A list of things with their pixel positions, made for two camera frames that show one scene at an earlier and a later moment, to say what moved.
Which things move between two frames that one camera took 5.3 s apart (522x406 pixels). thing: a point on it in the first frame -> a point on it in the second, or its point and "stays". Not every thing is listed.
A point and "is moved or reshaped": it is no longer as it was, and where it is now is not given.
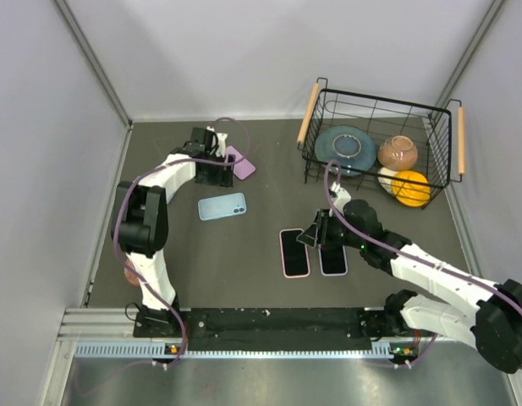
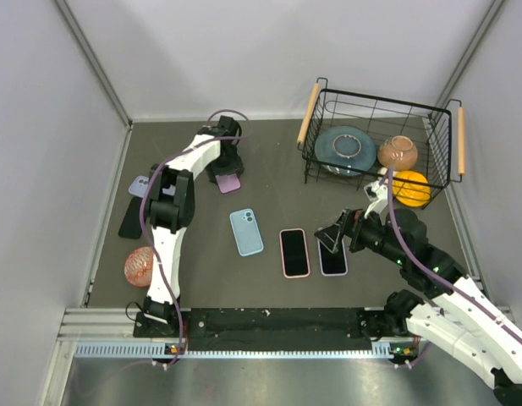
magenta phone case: (243, 168) is moved or reshaped
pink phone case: (294, 254) stays
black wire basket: (406, 151) stays
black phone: (333, 260) stays
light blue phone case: (220, 206) -> (246, 233)
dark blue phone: (294, 254) stays
